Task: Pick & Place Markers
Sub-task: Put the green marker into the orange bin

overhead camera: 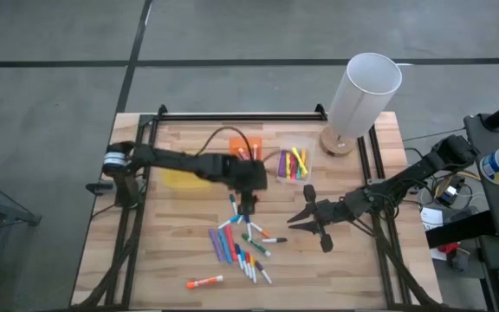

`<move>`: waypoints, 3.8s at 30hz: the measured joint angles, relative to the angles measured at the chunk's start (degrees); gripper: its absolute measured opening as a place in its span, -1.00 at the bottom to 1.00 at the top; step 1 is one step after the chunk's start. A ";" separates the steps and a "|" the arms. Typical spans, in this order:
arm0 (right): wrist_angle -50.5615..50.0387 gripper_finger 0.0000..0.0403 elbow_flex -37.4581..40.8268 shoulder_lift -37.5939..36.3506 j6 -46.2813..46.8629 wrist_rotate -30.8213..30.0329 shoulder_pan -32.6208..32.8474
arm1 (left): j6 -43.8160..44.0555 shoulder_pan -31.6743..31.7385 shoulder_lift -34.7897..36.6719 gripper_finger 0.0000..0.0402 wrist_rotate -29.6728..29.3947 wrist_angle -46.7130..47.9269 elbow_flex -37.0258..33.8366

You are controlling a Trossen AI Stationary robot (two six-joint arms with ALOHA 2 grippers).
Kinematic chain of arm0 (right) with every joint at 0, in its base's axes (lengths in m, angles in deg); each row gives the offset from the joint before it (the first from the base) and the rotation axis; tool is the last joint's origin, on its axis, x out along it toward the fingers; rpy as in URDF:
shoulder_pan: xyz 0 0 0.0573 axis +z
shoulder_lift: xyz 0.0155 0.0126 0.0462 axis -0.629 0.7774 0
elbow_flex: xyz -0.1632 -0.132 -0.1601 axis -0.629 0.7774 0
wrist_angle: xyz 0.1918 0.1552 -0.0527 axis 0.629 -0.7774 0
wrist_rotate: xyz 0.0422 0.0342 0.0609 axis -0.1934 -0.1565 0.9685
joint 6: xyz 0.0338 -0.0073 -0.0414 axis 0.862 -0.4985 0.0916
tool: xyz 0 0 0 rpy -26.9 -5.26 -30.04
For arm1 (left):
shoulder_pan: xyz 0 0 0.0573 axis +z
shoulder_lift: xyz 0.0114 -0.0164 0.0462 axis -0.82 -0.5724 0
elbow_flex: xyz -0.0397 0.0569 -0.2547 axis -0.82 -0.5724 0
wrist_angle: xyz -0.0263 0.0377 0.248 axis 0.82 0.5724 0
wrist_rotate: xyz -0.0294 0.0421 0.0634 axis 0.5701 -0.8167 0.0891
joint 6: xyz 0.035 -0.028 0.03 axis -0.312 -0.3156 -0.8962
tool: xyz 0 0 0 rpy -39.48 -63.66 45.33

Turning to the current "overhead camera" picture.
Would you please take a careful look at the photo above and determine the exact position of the grey side table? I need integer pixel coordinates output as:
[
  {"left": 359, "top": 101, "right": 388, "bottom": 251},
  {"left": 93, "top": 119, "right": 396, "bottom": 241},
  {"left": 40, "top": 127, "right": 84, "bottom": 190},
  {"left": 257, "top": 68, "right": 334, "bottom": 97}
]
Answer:
[{"left": 0, "top": 172, "right": 42, "bottom": 312}]

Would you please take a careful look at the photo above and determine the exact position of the yellow translucent plastic bin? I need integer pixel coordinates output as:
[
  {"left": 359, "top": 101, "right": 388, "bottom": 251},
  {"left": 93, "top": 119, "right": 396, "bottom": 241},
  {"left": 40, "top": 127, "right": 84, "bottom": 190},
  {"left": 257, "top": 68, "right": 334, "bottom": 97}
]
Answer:
[{"left": 160, "top": 166, "right": 214, "bottom": 191}]

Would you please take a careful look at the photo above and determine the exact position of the black aluminium table frame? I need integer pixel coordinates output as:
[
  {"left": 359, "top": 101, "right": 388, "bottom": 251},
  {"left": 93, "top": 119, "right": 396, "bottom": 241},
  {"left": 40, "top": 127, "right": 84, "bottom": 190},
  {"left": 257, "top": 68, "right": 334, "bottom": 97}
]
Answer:
[{"left": 69, "top": 103, "right": 448, "bottom": 311}]

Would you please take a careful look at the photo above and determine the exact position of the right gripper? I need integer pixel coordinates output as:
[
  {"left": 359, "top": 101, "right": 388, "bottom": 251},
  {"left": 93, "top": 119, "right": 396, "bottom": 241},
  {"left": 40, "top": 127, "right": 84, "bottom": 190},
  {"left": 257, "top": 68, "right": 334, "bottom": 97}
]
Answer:
[{"left": 287, "top": 184, "right": 351, "bottom": 254}]

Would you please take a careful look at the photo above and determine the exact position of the orange translucent plastic bin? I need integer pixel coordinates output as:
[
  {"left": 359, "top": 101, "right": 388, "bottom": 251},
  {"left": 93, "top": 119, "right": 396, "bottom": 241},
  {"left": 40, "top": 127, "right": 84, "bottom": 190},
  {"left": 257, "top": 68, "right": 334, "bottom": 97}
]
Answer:
[{"left": 228, "top": 137, "right": 263, "bottom": 164}]

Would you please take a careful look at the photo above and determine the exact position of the white paper sheet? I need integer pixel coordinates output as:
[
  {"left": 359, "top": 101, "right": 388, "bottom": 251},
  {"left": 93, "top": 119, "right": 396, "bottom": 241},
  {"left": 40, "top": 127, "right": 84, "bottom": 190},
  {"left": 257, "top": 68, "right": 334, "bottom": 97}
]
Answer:
[{"left": 419, "top": 206, "right": 445, "bottom": 231}]

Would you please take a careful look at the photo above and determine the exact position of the small power adapter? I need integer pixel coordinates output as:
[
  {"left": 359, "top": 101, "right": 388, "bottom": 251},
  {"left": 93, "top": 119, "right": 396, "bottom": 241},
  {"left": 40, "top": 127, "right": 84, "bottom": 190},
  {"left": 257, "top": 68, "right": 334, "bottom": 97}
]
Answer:
[{"left": 434, "top": 184, "right": 463, "bottom": 208}]

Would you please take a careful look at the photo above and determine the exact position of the red chunky highlighter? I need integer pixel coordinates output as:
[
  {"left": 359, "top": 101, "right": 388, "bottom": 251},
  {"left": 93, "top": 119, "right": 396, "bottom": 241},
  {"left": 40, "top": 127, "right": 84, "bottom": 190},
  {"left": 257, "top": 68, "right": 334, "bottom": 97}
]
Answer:
[{"left": 224, "top": 224, "right": 240, "bottom": 263}]

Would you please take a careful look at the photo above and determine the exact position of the black strap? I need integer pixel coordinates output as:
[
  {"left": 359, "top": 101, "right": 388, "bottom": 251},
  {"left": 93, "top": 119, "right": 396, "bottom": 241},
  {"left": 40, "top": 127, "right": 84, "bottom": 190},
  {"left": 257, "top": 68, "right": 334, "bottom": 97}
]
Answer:
[{"left": 424, "top": 210, "right": 498, "bottom": 250}]

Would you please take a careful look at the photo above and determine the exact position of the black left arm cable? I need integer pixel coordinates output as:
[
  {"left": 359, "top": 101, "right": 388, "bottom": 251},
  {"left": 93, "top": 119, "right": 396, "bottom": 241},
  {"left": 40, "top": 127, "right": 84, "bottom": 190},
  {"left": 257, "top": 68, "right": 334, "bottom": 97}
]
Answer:
[{"left": 195, "top": 125, "right": 255, "bottom": 162}]

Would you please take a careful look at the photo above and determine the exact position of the orange cap slim marker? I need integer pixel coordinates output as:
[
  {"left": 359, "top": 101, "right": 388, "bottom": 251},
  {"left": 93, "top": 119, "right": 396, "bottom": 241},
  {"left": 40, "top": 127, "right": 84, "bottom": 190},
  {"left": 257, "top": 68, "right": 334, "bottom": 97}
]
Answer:
[{"left": 249, "top": 221, "right": 272, "bottom": 239}]

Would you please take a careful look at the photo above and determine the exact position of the green Expo marker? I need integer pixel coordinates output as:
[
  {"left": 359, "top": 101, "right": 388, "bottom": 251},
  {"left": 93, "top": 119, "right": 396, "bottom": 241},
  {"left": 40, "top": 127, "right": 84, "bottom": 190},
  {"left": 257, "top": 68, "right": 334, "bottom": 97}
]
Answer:
[{"left": 241, "top": 232, "right": 272, "bottom": 258}]

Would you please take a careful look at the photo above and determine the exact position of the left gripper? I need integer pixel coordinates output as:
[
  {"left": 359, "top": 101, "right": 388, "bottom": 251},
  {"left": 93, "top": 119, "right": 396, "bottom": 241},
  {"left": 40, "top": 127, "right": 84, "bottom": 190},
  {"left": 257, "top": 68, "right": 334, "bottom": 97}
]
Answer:
[{"left": 229, "top": 159, "right": 270, "bottom": 217}]

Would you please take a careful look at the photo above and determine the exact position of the blue chunky highlighter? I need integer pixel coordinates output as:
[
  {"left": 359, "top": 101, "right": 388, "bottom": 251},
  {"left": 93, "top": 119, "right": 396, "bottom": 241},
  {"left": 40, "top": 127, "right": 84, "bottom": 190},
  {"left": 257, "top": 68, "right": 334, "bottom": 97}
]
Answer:
[{"left": 217, "top": 228, "right": 235, "bottom": 265}]

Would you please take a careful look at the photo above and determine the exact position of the clear plastic bin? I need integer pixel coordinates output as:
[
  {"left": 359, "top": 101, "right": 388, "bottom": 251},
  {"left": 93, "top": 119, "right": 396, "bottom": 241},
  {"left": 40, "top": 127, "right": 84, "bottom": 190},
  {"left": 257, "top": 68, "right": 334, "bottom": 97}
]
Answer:
[{"left": 276, "top": 134, "right": 317, "bottom": 185}]

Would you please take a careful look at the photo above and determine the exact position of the light blue cap slim marker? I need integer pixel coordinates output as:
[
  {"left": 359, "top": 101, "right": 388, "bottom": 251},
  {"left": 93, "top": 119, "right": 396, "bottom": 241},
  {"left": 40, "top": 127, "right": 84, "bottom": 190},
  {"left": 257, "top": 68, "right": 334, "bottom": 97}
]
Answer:
[{"left": 217, "top": 214, "right": 242, "bottom": 231}]

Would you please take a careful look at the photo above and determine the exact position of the purple cap SKK marker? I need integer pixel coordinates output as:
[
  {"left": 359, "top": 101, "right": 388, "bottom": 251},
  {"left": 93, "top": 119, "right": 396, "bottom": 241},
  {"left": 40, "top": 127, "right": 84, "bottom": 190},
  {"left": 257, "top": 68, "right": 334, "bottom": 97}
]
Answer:
[{"left": 255, "top": 259, "right": 273, "bottom": 286}]

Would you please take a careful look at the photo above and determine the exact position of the bright yellow highlighter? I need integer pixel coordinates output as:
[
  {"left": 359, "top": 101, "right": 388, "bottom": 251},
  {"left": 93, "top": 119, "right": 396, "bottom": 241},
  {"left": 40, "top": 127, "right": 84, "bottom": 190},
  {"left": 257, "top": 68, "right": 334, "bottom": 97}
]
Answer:
[{"left": 291, "top": 146, "right": 309, "bottom": 177}]

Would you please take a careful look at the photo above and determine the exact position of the white shade wooden table lamp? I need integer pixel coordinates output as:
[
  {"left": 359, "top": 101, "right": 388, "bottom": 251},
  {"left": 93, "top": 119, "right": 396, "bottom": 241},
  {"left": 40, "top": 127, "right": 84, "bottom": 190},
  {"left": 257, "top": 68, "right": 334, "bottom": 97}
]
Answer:
[{"left": 318, "top": 52, "right": 404, "bottom": 157}]

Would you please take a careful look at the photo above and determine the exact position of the orange Expo marker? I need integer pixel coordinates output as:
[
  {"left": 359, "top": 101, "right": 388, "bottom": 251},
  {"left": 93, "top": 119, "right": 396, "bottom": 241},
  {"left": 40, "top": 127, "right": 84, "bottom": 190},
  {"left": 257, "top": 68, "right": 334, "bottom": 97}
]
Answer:
[{"left": 185, "top": 274, "right": 225, "bottom": 290}]

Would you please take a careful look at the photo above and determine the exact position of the purple chunky highlighter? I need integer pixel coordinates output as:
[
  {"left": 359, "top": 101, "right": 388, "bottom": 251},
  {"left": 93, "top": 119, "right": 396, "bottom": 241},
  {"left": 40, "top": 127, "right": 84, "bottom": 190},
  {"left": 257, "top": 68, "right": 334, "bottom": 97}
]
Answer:
[
  {"left": 277, "top": 149, "right": 288, "bottom": 179},
  {"left": 208, "top": 228, "right": 226, "bottom": 263}
]

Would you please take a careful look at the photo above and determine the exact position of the red small object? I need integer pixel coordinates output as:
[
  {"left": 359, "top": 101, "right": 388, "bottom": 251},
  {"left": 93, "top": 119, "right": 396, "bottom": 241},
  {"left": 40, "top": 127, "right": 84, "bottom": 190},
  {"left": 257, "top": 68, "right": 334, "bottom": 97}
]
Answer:
[{"left": 437, "top": 242, "right": 461, "bottom": 257}]

